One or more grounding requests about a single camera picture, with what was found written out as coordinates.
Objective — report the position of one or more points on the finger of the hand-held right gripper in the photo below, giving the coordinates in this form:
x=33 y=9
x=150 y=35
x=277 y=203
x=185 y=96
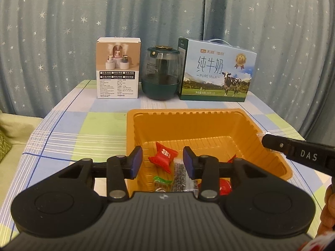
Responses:
x=276 y=143

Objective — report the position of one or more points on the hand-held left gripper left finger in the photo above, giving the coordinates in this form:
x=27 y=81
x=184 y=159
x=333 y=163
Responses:
x=136 y=162

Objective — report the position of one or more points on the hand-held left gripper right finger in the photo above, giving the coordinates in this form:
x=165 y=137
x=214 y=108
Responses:
x=189 y=163

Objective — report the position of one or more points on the clear packet of dark snack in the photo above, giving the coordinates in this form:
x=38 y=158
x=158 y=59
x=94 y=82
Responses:
x=179 y=175

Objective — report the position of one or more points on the red candy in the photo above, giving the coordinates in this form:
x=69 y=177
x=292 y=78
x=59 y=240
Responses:
x=162 y=157
x=233 y=159
x=225 y=186

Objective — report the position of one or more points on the small green candy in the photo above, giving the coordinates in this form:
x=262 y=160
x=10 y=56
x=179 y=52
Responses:
x=162 y=181

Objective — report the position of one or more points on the orange plastic tray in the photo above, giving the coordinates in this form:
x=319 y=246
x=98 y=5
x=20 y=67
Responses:
x=199 y=128

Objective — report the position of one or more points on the person's right hand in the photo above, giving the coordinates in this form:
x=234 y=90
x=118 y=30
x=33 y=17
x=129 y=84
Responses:
x=329 y=214

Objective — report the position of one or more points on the checked pastel tablecloth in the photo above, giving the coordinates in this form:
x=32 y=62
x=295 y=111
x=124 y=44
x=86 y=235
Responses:
x=78 y=125

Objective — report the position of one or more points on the dark green glass humidifier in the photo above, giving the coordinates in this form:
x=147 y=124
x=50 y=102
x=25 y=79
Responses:
x=161 y=75

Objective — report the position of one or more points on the red patterned cloth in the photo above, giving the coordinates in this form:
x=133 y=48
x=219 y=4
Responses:
x=319 y=245

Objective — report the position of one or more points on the white humidifier packaging box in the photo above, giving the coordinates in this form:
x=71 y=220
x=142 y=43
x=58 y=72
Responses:
x=117 y=70

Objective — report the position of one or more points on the milk carton gift box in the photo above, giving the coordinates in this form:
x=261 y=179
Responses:
x=217 y=70

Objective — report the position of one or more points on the pale green sofa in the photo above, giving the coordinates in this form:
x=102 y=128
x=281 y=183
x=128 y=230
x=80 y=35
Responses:
x=15 y=125

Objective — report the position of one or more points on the green zigzag cushion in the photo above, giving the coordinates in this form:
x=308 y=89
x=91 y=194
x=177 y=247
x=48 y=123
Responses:
x=4 y=146

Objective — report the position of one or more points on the blue star-print curtain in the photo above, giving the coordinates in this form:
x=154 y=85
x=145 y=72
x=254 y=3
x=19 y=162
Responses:
x=65 y=18

